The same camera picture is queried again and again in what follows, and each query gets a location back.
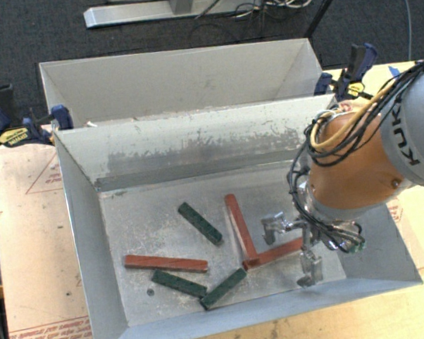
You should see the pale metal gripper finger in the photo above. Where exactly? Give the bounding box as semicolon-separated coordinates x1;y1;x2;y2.
292;247;327;290
260;209;297;247

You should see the red-brown flat block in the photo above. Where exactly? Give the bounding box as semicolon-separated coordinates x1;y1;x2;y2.
122;244;211;285
239;236;309;272
222;191;261;269

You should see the dark green flat block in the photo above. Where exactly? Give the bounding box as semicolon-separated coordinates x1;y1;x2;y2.
176;197;225;252
150;262;210;306
195;266;253;312

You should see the grey metal bin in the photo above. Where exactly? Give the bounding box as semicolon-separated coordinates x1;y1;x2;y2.
38;13;424;339

